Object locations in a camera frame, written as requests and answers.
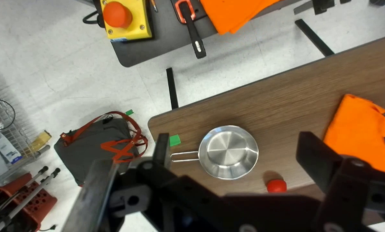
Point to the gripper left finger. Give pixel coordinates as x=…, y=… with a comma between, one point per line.
x=162, y=180

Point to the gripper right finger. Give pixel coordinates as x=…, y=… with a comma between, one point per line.
x=350, y=180

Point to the silver metal pan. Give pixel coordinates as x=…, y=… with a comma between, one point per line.
x=228, y=152

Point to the green block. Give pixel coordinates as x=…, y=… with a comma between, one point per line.
x=174, y=140

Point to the orange cloth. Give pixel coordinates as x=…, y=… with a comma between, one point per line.
x=234, y=13
x=356, y=129

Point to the small red ball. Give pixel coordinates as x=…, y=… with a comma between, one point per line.
x=276, y=186

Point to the green tape piece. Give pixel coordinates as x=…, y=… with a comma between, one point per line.
x=129, y=112

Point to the yellow packet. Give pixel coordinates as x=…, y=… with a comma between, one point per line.
x=39, y=140

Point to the red plastic crate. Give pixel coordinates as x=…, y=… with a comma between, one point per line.
x=34, y=203

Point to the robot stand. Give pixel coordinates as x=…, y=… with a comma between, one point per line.
x=166, y=32

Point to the white bottle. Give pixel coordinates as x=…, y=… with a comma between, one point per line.
x=5, y=146

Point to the yellow emergency stop button box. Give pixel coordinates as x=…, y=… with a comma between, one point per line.
x=128, y=19

